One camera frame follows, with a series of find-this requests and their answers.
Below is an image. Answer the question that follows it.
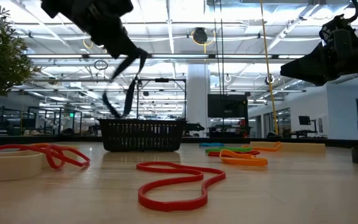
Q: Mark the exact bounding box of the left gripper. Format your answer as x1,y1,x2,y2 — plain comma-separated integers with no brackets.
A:
73,15,140,59

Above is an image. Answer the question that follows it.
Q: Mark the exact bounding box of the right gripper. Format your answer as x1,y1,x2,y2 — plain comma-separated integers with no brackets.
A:
280,14,358,87

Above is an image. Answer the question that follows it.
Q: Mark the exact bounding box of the green rubber band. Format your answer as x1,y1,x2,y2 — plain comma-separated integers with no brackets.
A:
205,146,254,154

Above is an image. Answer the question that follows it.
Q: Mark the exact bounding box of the thin red rubber band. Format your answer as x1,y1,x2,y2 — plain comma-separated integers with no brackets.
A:
0,144,91,170

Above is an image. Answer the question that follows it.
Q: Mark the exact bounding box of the dark red rubber band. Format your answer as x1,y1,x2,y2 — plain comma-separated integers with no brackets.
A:
208,150,260,157

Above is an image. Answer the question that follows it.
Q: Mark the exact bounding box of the cream wide rubber band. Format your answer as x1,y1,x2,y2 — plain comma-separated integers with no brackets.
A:
0,150,48,183

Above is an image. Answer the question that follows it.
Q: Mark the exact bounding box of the large red rubber band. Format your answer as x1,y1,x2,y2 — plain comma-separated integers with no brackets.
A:
135,161,226,213

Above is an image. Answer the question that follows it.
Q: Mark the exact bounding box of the long ceiling light bar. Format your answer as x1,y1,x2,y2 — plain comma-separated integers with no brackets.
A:
25,53,306,60

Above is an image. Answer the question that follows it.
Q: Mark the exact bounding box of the black plastic slotted basket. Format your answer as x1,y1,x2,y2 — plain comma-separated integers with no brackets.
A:
98,118,187,153

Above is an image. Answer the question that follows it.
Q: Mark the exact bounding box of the white square column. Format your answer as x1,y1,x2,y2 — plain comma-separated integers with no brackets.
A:
186,63,211,138

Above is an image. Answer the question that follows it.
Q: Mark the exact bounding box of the large black display screen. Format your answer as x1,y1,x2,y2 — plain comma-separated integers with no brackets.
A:
207,94,249,118

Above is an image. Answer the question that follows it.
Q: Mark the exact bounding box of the green artificial plant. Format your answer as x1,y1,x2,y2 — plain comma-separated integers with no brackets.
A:
0,2,42,98

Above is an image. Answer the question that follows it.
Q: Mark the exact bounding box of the hanging black cable loop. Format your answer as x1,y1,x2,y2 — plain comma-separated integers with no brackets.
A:
93,59,109,71

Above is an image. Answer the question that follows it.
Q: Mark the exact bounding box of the yellow hanging cable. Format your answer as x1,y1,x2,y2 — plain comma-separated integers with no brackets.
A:
259,0,279,135

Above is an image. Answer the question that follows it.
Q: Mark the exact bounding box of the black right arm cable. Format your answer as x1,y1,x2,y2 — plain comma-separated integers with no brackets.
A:
346,0,358,24

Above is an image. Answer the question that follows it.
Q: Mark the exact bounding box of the black ceiling cable reel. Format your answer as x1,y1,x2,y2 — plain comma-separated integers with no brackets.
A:
190,27,216,46

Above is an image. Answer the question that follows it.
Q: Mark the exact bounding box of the black frame cage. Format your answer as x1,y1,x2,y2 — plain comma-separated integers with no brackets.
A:
26,106,83,136

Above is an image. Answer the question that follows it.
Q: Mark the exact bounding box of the black aluminium table frame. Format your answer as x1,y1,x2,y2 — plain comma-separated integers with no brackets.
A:
0,135,358,149

